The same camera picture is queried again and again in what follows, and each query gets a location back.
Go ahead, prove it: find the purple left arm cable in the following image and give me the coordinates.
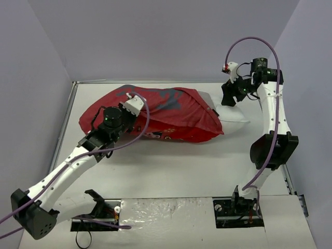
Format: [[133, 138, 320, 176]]
[[0, 91, 150, 239]]

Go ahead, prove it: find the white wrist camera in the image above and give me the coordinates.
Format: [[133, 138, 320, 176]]
[[123, 93, 146, 116], [222, 62, 239, 82]]

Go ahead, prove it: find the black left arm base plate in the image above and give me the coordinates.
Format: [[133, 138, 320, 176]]
[[70, 199, 121, 232]]

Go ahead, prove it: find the thin black cable loop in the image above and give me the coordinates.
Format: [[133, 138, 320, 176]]
[[75, 229, 92, 248]]

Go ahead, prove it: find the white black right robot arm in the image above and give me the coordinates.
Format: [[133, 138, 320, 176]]
[[222, 58, 299, 214]]

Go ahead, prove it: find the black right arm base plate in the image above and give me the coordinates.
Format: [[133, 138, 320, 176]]
[[213, 197, 265, 229]]

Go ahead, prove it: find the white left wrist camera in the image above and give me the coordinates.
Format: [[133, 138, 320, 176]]
[[123, 93, 146, 116]]

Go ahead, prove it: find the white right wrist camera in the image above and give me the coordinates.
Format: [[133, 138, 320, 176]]
[[222, 62, 239, 82]]

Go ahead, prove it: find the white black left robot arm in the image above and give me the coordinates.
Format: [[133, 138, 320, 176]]
[[10, 96, 147, 240]]

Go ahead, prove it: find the red printed pillowcase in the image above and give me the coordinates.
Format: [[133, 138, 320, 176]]
[[78, 85, 224, 143]]

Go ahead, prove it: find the white pillow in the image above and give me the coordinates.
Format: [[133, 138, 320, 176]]
[[198, 91, 250, 135]]

